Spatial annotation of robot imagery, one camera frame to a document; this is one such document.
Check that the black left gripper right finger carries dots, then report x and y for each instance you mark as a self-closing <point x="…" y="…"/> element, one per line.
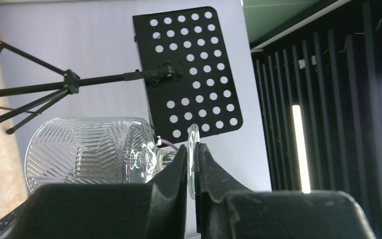
<point x="226" y="209"/>

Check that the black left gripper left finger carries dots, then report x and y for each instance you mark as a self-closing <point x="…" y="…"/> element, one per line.
<point x="154" y="210"/>

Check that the clear wine glass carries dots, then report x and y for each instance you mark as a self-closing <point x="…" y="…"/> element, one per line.
<point x="94" y="151"/>

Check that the black perforated stand plate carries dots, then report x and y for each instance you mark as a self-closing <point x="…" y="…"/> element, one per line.
<point x="191" y="41"/>

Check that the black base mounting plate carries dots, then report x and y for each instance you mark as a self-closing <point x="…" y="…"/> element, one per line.
<point x="8" y="221"/>

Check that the black tripod stand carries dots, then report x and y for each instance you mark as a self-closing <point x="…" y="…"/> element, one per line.
<point x="70" y="85"/>

